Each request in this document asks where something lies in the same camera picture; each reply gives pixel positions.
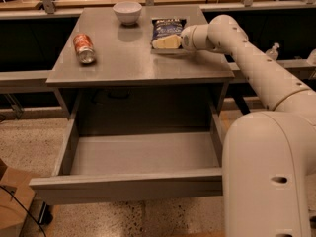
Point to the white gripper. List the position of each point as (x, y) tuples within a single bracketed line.
[(187, 39)]

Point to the blue chip bag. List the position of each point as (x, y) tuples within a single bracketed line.
[(166, 27)]

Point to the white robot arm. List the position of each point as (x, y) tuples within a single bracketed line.
[(266, 155)]

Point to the grey drawer cabinet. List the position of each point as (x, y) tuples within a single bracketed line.
[(132, 88)]

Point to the open grey top drawer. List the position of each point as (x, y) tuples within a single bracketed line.
[(109, 159)]

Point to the white ceramic bowl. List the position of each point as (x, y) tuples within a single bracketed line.
[(127, 12)]

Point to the red soda can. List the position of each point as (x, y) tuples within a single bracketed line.
[(84, 49)]

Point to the clear sanitizer bottle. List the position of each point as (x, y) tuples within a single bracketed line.
[(272, 53)]

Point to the cardboard box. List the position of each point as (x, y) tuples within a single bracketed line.
[(15, 198)]

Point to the grey metal rail shelf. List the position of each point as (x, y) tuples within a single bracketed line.
[(35, 81)]

